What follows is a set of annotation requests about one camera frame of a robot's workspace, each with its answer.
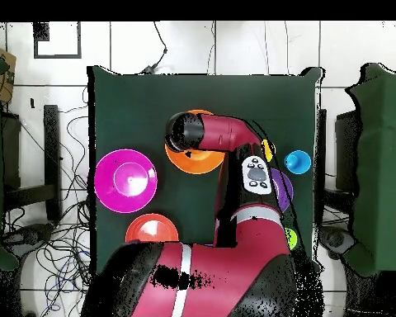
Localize tangle of floor cables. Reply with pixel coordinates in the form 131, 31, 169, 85
2, 85, 97, 317

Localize black square floor frame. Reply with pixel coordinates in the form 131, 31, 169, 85
33, 21, 83, 59

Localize black cable with adapter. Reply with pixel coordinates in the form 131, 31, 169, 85
139, 21, 168, 75

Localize cardboard box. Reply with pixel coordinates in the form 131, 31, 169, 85
0, 47, 17, 103

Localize yellow plastic cup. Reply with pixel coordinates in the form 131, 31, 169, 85
261, 139, 277, 163

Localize lime green plastic cup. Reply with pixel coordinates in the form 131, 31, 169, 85
283, 226, 299, 251

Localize black metal frame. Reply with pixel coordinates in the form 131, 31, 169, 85
316, 108, 361, 206
1, 104, 61, 222

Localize large orange plastic bowl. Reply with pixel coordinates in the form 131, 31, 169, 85
164, 109, 226, 175

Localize large pink plastic bowl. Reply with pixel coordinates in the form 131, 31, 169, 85
93, 149, 158, 215

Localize red-orange plastic bowl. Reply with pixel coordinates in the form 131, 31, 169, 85
125, 213, 180, 244

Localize dark green table cloth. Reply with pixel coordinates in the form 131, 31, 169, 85
87, 65, 323, 275

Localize purple plastic bowl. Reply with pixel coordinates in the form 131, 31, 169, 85
270, 167, 295, 213

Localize blue plastic cup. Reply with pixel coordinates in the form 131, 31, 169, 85
283, 149, 312, 175

